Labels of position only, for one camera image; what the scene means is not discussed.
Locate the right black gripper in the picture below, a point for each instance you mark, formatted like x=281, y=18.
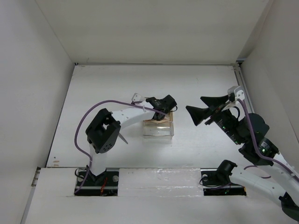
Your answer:
x=198, y=114

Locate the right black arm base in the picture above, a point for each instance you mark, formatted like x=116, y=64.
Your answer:
x=216, y=181

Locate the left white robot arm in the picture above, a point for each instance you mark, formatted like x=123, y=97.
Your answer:
x=104, y=129

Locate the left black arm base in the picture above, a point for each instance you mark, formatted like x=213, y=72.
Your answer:
x=105, y=184

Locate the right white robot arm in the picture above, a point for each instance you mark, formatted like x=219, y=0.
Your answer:
x=281, y=182

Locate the clear plastic tray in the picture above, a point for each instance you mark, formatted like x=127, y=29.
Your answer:
x=154, y=130

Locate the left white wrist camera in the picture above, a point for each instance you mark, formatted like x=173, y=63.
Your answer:
x=137, y=98

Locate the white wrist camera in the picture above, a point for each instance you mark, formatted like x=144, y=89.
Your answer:
x=235, y=94
x=137, y=98

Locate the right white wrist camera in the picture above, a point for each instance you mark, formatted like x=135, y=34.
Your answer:
x=235, y=94

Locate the aluminium rail right side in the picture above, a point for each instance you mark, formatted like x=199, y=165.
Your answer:
x=241, y=81

